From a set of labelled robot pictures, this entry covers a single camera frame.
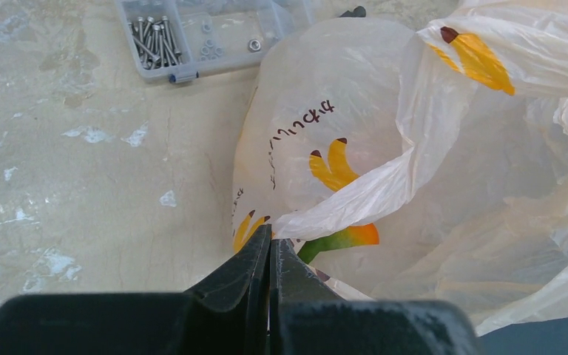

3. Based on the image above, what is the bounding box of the clear plastic screw organizer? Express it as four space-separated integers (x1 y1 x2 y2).
115 0 315 84

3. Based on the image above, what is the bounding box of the orange plastic bag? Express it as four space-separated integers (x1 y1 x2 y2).
232 1 568 335

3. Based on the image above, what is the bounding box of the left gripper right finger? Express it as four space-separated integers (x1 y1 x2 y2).
270 240 484 354

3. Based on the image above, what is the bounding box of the green orange fake mango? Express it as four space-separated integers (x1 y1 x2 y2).
297 223 379 263

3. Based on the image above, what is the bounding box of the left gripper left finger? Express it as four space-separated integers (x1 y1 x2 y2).
0 225 271 354

